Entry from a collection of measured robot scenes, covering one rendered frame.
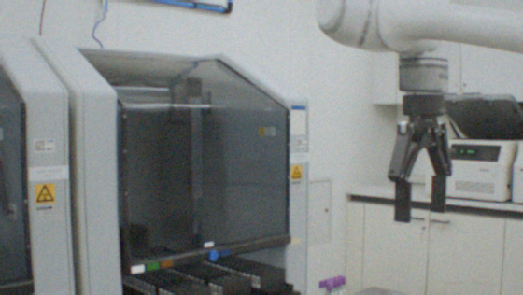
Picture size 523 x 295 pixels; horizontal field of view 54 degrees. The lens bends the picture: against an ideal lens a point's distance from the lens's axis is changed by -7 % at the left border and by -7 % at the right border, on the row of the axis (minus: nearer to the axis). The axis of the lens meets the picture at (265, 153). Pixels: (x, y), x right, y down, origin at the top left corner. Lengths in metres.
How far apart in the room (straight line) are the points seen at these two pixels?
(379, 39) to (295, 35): 2.68
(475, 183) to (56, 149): 2.57
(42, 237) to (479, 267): 2.65
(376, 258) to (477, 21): 3.12
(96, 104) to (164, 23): 1.52
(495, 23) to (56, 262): 1.08
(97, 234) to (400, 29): 0.92
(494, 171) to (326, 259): 1.29
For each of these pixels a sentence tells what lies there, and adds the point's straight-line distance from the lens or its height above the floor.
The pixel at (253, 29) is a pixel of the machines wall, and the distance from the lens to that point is 3.24.
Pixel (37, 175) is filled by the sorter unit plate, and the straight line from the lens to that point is 1.33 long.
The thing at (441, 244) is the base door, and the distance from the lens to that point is 3.52.
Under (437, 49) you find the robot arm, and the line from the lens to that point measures 0.96.
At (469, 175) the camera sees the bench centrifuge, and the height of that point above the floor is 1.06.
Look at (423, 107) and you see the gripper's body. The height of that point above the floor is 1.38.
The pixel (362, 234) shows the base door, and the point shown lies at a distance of 3.84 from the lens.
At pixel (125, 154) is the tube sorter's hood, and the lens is 1.41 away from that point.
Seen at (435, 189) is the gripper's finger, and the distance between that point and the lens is 1.05.
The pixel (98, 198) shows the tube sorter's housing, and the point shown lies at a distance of 1.40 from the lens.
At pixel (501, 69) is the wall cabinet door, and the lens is 3.61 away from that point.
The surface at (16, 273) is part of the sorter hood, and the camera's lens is 1.33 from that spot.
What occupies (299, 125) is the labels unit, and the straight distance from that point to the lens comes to 1.83.
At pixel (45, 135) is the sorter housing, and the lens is 1.33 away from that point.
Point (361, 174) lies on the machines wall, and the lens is 4.00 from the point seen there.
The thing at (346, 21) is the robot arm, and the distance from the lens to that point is 0.80.
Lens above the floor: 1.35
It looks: 3 degrees down
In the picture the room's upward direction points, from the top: straight up
